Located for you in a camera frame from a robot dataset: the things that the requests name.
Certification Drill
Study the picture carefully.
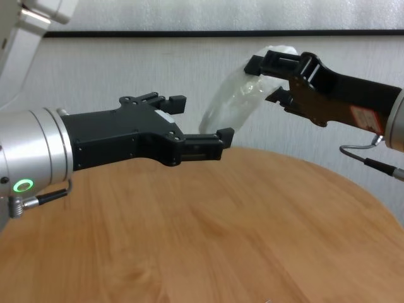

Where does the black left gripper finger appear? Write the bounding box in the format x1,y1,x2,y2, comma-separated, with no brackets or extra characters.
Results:
176,127,235,164
138,92,187,116

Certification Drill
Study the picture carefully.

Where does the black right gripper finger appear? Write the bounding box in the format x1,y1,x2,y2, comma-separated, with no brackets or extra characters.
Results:
244,49,322,85
264,86,294,112

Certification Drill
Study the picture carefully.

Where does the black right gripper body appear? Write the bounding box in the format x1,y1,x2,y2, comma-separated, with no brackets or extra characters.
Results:
283,61,404,134

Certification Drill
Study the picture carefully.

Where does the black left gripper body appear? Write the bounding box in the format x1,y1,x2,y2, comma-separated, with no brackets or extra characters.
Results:
59,96,186,173

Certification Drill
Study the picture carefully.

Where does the white plastic-wrapped sandbag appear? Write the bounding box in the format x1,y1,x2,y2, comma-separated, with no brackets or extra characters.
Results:
199,44,299,138

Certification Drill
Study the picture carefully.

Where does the grey right arm cable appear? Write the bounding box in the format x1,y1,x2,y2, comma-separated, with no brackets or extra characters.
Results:
339,134,404,183

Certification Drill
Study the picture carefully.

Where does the black wall rail strip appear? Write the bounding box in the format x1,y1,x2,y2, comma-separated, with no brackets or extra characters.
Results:
42,28,404,39

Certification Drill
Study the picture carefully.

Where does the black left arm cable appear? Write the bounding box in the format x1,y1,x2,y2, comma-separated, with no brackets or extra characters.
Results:
8,179,74,220

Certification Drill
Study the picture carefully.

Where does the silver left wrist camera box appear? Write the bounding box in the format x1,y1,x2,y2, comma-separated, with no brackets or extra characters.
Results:
0,0,79,112

